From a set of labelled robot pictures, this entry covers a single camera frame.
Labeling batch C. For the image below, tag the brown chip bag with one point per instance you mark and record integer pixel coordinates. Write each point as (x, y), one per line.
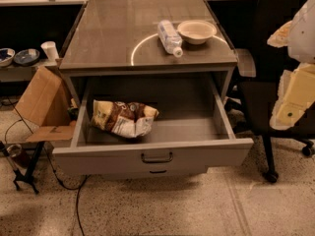
(129, 120)

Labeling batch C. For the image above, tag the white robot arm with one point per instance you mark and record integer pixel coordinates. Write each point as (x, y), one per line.
(296, 92)

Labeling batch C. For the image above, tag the open grey top drawer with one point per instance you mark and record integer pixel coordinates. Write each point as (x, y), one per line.
(191, 124)

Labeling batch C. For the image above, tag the grey drawer cabinet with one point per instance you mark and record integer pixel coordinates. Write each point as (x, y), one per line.
(120, 37)

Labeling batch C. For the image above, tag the clear plastic water bottle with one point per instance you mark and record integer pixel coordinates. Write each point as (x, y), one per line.
(170, 38)

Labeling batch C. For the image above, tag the beige paper bowl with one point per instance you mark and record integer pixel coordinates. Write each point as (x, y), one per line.
(196, 31)

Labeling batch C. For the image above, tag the brown cardboard box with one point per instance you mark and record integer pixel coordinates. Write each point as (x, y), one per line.
(45, 102)

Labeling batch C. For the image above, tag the white paper cup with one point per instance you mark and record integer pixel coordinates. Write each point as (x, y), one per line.
(49, 48)

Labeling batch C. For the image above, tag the blue patterned bowl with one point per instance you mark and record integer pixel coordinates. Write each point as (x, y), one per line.
(27, 57)

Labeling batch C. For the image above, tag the grey side shelf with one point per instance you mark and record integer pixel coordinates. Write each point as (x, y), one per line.
(16, 73)

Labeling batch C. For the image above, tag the black metal stand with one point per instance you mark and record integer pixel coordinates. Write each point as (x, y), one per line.
(22, 164)

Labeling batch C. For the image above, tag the white and blue bowl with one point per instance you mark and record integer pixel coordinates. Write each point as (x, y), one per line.
(6, 56)

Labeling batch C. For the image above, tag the black office chair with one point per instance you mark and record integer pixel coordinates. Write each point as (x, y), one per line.
(258, 94)

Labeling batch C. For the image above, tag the lower drawer black handle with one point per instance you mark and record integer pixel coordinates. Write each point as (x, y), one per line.
(158, 172)

